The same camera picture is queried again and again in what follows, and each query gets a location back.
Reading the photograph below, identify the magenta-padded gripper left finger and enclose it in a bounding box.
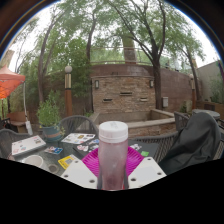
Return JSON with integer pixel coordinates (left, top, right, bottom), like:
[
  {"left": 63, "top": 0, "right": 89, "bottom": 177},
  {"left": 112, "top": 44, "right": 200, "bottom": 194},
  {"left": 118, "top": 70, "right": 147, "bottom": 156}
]
[{"left": 61, "top": 148, "right": 101, "bottom": 190}]

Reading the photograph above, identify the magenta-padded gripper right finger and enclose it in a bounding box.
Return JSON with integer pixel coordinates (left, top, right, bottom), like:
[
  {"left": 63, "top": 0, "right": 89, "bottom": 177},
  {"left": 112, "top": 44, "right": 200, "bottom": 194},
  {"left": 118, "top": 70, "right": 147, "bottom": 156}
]
[{"left": 124, "top": 146, "right": 167, "bottom": 190}]

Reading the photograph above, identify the pink drink bottle white cap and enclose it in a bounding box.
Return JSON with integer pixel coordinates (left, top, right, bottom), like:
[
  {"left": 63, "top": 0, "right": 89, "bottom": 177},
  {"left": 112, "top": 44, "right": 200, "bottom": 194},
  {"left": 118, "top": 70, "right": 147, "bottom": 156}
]
[{"left": 97, "top": 120, "right": 129, "bottom": 191}]

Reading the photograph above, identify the stone water basin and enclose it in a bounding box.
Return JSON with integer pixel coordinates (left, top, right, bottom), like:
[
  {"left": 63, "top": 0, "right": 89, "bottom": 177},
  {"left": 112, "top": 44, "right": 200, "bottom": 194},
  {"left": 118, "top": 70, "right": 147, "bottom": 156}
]
[{"left": 89, "top": 109, "right": 178, "bottom": 137}]

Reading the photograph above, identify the yellow printed card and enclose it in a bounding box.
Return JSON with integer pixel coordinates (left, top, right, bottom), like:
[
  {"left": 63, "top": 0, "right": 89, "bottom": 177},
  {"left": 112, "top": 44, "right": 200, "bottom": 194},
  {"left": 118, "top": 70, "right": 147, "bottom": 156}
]
[{"left": 57, "top": 153, "right": 80, "bottom": 171}]

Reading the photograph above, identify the black laptop with stickers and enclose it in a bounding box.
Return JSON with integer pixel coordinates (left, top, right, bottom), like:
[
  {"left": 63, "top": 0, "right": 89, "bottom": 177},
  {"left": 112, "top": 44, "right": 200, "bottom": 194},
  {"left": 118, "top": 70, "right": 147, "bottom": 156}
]
[{"left": 73, "top": 138, "right": 151, "bottom": 162}]

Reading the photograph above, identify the small round brown dish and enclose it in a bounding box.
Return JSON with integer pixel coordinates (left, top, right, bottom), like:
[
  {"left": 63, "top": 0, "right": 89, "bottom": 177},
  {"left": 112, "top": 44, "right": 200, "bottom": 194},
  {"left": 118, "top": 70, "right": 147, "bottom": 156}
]
[{"left": 48, "top": 163, "right": 61, "bottom": 175}]

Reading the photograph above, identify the white printed sticker sheet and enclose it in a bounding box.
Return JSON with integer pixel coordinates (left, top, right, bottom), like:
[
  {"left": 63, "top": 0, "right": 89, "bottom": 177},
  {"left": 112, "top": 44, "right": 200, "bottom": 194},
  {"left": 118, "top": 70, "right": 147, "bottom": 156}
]
[{"left": 60, "top": 132, "right": 97, "bottom": 145}]

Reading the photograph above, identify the small blue sticker card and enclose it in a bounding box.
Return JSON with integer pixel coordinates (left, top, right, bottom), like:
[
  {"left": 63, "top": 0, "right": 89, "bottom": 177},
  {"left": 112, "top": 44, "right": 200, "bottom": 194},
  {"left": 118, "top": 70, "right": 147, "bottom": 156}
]
[{"left": 44, "top": 145, "right": 64, "bottom": 156}]

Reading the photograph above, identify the white ceramic mug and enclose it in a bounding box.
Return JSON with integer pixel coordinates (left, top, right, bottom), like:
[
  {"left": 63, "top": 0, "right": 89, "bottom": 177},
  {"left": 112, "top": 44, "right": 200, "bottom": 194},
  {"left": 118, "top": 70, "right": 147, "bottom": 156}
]
[{"left": 21, "top": 154, "right": 45, "bottom": 170}]

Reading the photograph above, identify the dark grey jacket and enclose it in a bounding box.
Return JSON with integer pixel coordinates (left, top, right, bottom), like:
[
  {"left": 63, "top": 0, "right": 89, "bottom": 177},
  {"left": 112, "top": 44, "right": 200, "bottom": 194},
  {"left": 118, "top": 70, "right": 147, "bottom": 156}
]
[{"left": 158, "top": 112, "right": 224, "bottom": 176}]

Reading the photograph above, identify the green plant in teal pot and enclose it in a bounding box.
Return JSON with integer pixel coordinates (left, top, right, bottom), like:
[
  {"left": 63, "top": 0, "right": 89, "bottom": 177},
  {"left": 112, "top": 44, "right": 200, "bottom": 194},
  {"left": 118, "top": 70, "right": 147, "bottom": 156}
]
[{"left": 36, "top": 96, "right": 66, "bottom": 143}]

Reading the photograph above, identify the white canopy weight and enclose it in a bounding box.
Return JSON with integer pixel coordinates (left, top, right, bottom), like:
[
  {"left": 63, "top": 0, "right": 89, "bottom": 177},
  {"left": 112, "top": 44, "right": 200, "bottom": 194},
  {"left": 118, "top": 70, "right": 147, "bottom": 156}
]
[{"left": 24, "top": 120, "right": 34, "bottom": 136}]

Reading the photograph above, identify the wooden bench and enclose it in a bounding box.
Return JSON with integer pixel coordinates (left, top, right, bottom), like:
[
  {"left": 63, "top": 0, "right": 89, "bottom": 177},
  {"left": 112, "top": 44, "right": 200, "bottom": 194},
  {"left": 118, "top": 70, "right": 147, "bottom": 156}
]
[{"left": 6, "top": 111, "right": 30, "bottom": 130}]

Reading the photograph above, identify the round grey patio table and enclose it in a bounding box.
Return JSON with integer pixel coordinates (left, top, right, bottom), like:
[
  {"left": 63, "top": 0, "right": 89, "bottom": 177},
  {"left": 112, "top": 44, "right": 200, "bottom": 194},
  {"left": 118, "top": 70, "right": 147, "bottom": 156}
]
[{"left": 191, "top": 108, "right": 221, "bottom": 120}]

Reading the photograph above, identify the dark-trunked tree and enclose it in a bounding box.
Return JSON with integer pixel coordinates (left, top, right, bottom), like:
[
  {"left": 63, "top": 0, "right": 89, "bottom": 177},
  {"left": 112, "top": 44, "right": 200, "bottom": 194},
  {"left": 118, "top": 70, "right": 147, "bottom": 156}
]
[{"left": 109, "top": 0, "right": 206, "bottom": 111}]

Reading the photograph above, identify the orange canopy tent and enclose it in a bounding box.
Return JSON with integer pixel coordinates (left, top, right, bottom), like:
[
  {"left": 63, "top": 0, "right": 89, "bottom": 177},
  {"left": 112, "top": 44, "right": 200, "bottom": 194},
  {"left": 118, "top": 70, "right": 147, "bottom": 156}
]
[{"left": 0, "top": 64, "right": 29, "bottom": 124}]

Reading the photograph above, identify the wooden globe lamp post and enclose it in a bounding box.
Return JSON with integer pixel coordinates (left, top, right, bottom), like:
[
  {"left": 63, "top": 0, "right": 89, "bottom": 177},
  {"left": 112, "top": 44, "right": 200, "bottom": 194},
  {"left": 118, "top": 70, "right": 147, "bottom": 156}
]
[{"left": 64, "top": 64, "right": 74, "bottom": 118}]

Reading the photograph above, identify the slim wooden lamp post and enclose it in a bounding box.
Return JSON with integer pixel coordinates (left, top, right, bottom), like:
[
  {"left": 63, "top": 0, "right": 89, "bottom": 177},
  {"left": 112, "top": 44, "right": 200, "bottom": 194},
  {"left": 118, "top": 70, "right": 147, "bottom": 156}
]
[{"left": 189, "top": 74, "right": 197, "bottom": 110}]

